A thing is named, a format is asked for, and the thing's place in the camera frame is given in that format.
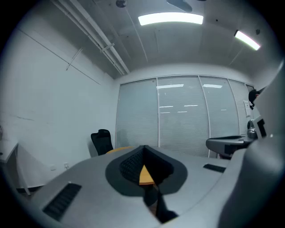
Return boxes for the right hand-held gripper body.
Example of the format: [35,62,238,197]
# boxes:
[217,59,285,228]

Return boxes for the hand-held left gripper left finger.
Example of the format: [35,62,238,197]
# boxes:
[28,146,161,228]

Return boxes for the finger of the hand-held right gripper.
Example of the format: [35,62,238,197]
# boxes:
[206,135,250,159]

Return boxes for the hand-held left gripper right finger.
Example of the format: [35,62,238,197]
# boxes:
[143,146,230,224]

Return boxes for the black office chair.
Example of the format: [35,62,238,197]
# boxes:
[90,129,114,156]

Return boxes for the white paper notice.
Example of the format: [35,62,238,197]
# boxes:
[243,100,252,118]

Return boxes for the round orange table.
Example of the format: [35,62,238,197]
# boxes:
[106,146,156,186]

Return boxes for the frosted glass partition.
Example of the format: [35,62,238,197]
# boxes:
[115,75,255,158]

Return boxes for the white desk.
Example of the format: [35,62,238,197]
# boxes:
[0,142,32,196]

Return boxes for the short ceiling light panel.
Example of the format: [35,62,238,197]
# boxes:
[233,30,261,51]

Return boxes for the long ceiling light panel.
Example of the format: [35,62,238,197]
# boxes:
[138,12,204,26]

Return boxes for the white ceiling pipes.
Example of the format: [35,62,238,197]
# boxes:
[50,0,131,76]

